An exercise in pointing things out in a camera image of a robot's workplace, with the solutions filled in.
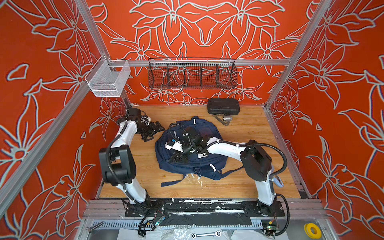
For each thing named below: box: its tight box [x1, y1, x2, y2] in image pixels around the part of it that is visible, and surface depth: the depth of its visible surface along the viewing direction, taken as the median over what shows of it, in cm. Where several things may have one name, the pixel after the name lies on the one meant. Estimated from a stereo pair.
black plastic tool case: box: [207, 98, 240, 116], surface depth 114 cm
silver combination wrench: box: [191, 230, 222, 239], surface depth 68 cm
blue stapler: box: [273, 175, 284, 188], surface depth 81 cm
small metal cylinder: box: [222, 116, 233, 121], surface depth 109 cm
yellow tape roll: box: [304, 223, 322, 239], surface depth 68 cm
